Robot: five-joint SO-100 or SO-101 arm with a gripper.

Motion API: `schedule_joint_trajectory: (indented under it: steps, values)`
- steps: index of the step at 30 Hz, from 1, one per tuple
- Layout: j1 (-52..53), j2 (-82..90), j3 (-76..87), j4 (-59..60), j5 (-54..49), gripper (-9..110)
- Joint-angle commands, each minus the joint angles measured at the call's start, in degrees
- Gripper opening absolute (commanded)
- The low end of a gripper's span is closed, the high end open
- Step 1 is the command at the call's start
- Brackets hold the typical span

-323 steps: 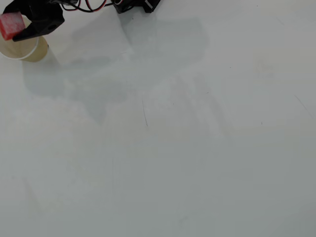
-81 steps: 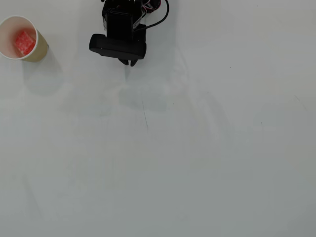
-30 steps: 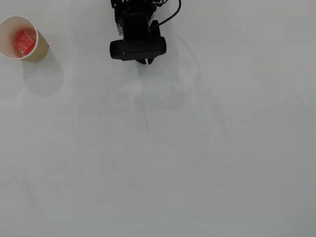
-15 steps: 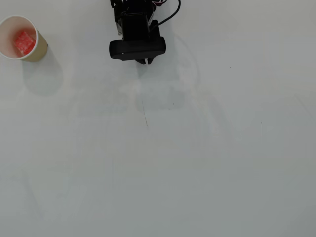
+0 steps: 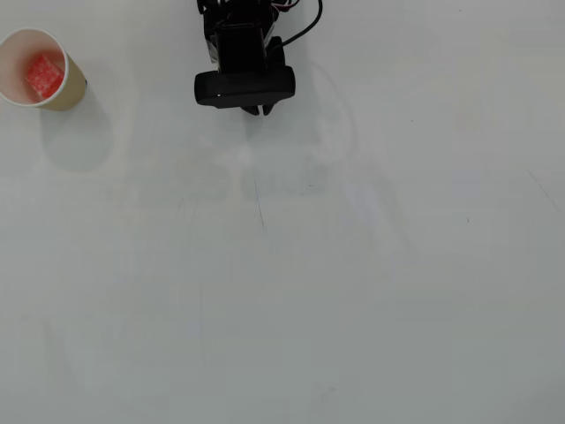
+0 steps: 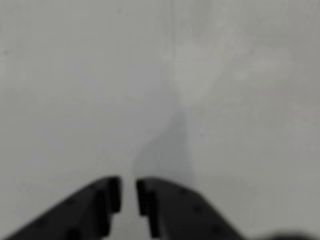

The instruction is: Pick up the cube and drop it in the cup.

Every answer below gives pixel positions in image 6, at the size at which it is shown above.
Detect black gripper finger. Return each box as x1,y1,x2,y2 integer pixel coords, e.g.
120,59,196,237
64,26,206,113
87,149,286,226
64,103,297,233
0,175,124,240
135,176,249,240

